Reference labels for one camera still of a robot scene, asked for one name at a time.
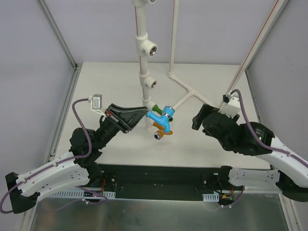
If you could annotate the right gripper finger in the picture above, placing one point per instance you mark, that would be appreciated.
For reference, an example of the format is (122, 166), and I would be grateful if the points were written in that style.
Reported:
(207, 109)
(197, 121)

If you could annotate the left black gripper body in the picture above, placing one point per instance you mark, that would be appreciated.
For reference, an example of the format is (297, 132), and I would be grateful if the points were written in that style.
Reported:
(115, 121)

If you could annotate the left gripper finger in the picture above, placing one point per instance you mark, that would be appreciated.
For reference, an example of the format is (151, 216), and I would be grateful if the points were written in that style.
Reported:
(128, 121)
(116, 110)

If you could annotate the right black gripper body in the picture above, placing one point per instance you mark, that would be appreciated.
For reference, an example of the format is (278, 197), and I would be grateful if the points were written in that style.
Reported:
(203, 119)

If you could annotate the blue water faucet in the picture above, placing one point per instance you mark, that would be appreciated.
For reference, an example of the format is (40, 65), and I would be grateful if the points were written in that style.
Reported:
(162, 120)

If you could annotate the white PVC pipe stand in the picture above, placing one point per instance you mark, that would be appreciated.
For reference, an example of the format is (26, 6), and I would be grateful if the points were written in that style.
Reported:
(146, 49)

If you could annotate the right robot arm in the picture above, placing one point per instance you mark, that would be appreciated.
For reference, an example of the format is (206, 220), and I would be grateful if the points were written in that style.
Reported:
(254, 139)

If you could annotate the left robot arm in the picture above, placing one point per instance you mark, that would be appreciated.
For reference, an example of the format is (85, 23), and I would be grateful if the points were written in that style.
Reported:
(77, 166)

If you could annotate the green water faucet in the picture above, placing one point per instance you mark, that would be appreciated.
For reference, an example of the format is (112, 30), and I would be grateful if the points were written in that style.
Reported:
(160, 111)

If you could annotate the orange water faucet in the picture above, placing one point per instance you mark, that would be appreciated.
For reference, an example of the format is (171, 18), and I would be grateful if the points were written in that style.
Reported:
(160, 133)

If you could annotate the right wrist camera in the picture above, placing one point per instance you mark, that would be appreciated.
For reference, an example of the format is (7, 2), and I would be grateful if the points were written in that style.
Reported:
(231, 105)

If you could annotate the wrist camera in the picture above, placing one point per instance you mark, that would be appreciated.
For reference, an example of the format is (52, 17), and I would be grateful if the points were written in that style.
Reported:
(231, 105)
(96, 103)

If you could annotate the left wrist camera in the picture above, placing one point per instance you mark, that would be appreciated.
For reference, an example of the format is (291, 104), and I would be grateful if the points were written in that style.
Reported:
(96, 103)

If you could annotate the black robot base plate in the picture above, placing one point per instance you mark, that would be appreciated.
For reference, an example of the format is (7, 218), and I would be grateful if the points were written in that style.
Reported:
(162, 183)

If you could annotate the right white cable duct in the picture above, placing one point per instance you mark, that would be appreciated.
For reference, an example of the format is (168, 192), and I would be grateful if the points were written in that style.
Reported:
(211, 197)

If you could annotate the white cable duct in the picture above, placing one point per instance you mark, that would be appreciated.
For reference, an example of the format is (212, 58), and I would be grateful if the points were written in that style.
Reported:
(78, 193)
(211, 197)

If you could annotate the left white cable duct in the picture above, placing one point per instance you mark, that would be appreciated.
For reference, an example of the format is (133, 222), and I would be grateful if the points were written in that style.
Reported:
(78, 193)

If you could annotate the left aluminium frame post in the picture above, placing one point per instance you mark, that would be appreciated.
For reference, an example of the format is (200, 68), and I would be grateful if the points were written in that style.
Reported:
(57, 33)

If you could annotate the aluminium frame post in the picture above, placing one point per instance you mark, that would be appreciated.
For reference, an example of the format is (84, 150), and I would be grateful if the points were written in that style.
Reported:
(266, 28)
(57, 33)

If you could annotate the right aluminium frame post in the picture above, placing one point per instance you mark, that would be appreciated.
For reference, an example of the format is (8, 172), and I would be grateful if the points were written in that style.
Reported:
(266, 28)

